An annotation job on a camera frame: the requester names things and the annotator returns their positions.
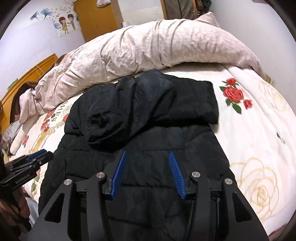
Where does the wooden wardrobe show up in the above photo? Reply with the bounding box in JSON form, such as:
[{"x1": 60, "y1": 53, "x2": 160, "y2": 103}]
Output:
[{"x1": 74, "y1": 0, "x2": 123, "y2": 42}]

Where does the person left hand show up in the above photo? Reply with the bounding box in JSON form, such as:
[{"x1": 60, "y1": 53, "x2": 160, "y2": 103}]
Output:
[{"x1": 0, "y1": 187, "x2": 30, "y2": 226}]

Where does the black hooded puffer jacket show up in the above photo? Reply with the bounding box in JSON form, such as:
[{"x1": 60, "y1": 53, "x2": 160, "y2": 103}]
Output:
[{"x1": 39, "y1": 70, "x2": 234, "y2": 240}]

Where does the white plastic bag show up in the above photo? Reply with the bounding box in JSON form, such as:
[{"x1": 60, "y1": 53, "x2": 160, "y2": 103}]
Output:
[{"x1": 96, "y1": 0, "x2": 111, "y2": 8}]

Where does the white long pillow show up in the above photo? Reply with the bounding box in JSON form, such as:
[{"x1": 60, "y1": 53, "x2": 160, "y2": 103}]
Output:
[{"x1": 10, "y1": 115, "x2": 39, "y2": 155}]

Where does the grey cloth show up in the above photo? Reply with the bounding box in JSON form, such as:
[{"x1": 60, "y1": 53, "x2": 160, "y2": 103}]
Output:
[{"x1": 2, "y1": 120, "x2": 22, "y2": 149}]

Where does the wooden door frame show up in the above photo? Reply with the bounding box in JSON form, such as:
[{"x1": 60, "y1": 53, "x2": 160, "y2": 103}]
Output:
[{"x1": 160, "y1": 0, "x2": 204, "y2": 20}]

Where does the pink patterned duvet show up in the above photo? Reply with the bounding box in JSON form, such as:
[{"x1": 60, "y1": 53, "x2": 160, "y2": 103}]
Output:
[{"x1": 19, "y1": 12, "x2": 265, "y2": 123}]

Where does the brown blanket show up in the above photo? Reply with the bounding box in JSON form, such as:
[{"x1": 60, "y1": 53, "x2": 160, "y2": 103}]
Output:
[{"x1": 9, "y1": 54, "x2": 68, "y2": 125}]

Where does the wall power socket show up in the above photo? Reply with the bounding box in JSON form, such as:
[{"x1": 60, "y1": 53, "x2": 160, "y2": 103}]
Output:
[{"x1": 264, "y1": 73, "x2": 276, "y2": 87}]

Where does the wooden headboard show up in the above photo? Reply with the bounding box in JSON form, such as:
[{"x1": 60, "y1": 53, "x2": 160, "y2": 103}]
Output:
[{"x1": 1, "y1": 54, "x2": 58, "y2": 134}]

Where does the cartoon couple wall sticker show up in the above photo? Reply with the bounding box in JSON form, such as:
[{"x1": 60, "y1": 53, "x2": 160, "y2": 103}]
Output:
[{"x1": 30, "y1": 1, "x2": 81, "y2": 37}]

